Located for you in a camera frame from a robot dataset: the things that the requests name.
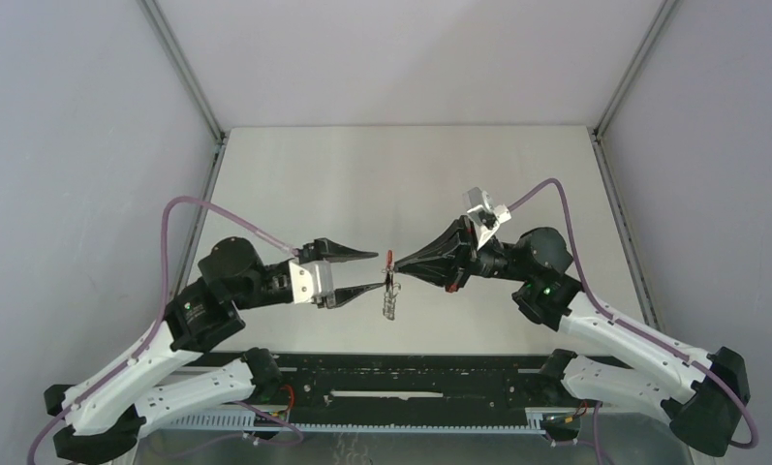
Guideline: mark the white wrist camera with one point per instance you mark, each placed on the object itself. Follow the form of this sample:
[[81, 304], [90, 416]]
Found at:
[[486, 216], [310, 282]]

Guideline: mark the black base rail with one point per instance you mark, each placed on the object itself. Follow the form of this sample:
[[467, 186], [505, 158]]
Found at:
[[419, 389]]

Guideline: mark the red handled keyring holder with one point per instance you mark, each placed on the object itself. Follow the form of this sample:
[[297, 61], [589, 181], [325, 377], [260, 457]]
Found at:
[[391, 288]]

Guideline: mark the white slotted cable duct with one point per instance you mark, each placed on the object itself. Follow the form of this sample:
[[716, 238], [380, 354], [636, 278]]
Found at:
[[232, 420]]

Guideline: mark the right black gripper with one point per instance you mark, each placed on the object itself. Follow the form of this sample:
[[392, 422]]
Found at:
[[448, 262]]

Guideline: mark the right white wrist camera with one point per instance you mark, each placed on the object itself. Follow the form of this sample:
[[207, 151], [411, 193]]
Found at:
[[486, 216]]

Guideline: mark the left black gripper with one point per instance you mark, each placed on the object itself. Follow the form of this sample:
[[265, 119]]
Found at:
[[339, 252]]

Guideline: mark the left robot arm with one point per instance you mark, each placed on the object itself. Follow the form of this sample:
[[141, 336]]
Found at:
[[106, 415]]

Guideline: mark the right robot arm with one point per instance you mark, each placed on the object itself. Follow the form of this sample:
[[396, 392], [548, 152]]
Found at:
[[700, 395]]

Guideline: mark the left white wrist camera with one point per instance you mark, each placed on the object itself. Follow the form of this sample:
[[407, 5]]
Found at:
[[310, 282]]

